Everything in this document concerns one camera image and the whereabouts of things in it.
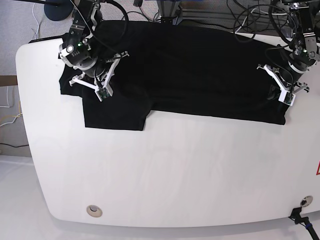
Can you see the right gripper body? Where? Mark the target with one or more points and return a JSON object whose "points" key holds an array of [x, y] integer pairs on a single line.
{"points": [[96, 74]]}

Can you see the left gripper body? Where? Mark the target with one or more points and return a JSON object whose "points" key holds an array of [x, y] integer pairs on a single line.
{"points": [[287, 78]]}

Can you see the black T-shirt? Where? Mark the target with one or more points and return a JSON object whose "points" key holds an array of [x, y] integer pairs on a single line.
{"points": [[182, 69]]}

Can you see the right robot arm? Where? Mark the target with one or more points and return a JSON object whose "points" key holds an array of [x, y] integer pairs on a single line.
{"points": [[83, 50]]}

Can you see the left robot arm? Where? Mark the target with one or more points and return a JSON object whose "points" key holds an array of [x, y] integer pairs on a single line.
{"points": [[298, 54]]}

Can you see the round dark stand base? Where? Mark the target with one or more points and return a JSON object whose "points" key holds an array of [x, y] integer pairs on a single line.
{"points": [[57, 10]]}

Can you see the red warning sticker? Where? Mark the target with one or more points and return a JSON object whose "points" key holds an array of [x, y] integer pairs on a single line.
{"points": [[318, 169]]}

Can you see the black table leg block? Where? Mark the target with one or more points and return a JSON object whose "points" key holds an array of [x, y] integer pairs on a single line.
{"points": [[168, 20]]}

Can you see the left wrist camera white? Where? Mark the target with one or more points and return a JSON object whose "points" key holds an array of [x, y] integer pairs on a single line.
{"points": [[287, 98]]}

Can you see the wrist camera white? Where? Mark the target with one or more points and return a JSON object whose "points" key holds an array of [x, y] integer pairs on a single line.
{"points": [[287, 98], [104, 92]]}

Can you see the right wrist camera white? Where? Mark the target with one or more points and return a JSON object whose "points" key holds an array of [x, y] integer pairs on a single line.
{"points": [[104, 92]]}

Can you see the table cable grommet right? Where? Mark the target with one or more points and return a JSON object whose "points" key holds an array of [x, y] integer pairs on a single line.
{"points": [[306, 201]]}

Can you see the table cable grommet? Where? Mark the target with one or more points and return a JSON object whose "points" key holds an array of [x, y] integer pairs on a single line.
{"points": [[306, 201], [94, 211]]}

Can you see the black clamp with cable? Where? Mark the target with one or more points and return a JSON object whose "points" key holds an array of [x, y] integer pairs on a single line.
{"points": [[299, 220]]}

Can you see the table cable grommet left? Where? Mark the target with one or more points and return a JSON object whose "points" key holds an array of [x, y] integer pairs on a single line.
{"points": [[94, 211]]}

